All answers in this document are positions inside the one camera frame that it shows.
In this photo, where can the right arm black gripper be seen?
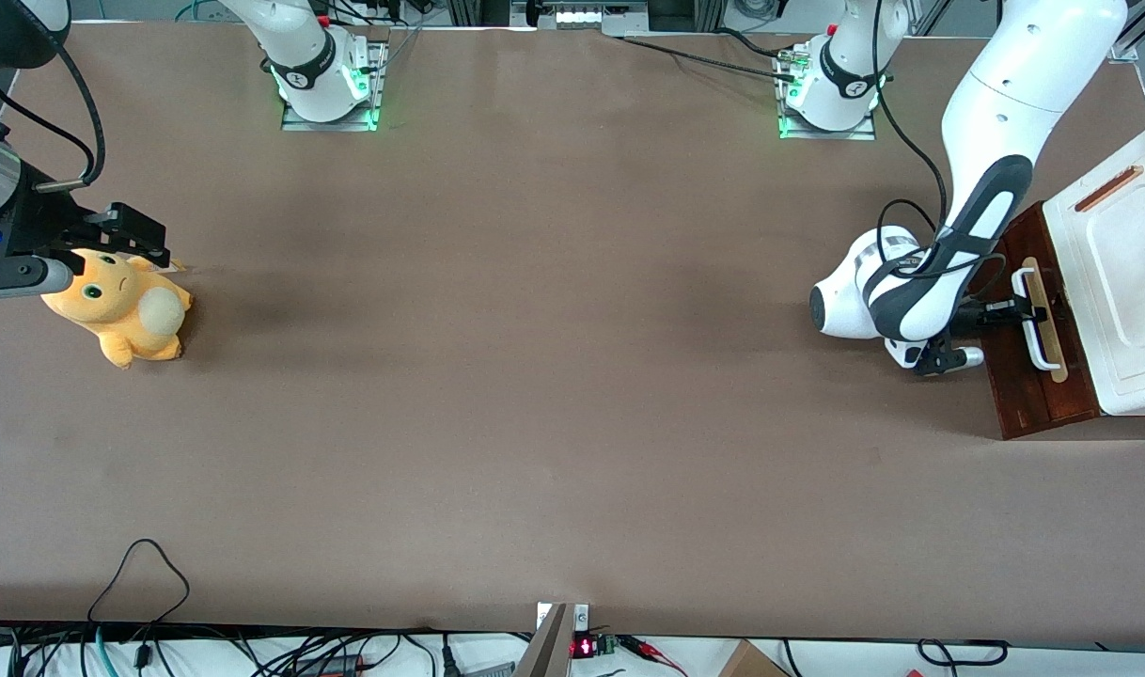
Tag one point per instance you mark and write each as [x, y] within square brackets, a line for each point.
[39, 221]

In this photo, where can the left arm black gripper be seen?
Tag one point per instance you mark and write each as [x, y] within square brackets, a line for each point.
[973, 314]

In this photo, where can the brown wooden drawer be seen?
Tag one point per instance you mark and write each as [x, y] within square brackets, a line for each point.
[1024, 395]

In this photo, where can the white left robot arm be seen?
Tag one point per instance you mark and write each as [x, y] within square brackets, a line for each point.
[1005, 94]

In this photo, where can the white drawer cabinet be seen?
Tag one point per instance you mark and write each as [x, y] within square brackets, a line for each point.
[1122, 282]

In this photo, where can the orange plush toy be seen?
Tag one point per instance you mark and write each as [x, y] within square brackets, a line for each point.
[126, 310]

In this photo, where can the cardboard box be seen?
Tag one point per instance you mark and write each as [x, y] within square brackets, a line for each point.
[751, 661]

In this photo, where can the white LED light bar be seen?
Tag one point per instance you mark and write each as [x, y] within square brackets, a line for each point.
[577, 14]

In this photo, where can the red clip leads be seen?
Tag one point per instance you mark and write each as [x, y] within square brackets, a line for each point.
[655, 653]

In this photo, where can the circuit board with red display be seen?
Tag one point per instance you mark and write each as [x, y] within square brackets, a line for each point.
[591, 646]

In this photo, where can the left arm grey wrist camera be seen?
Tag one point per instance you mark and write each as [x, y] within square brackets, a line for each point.
[953, 359]

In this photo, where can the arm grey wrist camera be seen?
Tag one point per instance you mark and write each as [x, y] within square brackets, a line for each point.
[18, 277]
[953, 359]

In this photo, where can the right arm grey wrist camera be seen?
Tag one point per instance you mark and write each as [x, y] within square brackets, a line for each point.
[18, 277]

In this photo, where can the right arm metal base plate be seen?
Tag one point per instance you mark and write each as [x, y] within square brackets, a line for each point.
[333, 124]

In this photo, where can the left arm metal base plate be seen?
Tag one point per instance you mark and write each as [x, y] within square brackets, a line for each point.
[831, 132]

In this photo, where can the grey camera post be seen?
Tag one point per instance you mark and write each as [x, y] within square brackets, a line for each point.
[546, 649]

